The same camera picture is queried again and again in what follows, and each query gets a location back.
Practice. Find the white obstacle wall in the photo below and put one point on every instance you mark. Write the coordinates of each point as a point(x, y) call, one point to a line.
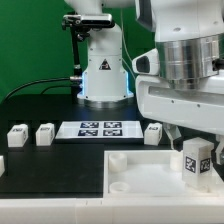
point(2, 165)
point(112, 211)

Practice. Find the white square tabletop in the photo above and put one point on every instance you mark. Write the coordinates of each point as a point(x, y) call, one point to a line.
point(151, 173)

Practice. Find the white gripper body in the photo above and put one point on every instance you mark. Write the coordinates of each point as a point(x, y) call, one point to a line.
point(201, 109)

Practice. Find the white obstacle wall front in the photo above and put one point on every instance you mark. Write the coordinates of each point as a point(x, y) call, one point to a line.
point(112, 211)

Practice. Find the black camera on stand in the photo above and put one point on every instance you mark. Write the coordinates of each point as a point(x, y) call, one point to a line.
point(80, 27)

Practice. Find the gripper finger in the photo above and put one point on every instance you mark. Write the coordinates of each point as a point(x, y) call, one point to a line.
point(174, 136)
point(219, 150)

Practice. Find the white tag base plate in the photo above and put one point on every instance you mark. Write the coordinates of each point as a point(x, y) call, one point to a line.
point(100, 130)

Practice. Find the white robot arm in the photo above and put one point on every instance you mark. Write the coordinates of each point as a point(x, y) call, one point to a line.
point(179, 59)

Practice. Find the white obstacle wall left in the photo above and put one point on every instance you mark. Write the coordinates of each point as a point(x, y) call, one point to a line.
point(2, 165)

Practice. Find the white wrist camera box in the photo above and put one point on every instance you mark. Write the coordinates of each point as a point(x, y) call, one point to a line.
point(147, 63)

